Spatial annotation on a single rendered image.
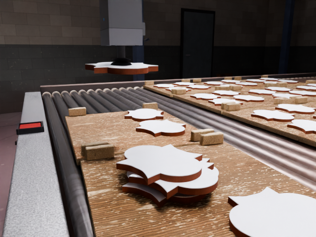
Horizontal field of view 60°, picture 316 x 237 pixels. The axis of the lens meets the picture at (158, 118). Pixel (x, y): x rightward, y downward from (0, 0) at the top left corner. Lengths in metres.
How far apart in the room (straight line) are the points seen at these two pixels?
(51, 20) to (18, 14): 0.56
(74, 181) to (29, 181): 0.09
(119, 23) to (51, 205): 0.33
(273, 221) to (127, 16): 0.40
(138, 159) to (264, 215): 0.20
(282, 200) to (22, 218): 0.38
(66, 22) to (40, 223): 5.59
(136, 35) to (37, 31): 5.32
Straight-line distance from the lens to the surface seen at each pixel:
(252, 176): 0.53
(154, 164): 0.44
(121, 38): 0.52
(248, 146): 0.75
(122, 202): 0.43
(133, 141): 0.69
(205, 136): 0.66
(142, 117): 0.88
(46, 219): 0.46
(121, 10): 0.53
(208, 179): 0.42
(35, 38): 5.81
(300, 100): 1.30
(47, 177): 0.59
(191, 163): 0.44
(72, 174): 0.58
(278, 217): 0.41
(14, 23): 5.79
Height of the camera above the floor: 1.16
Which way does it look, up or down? 14 degrees down
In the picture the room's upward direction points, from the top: straight up
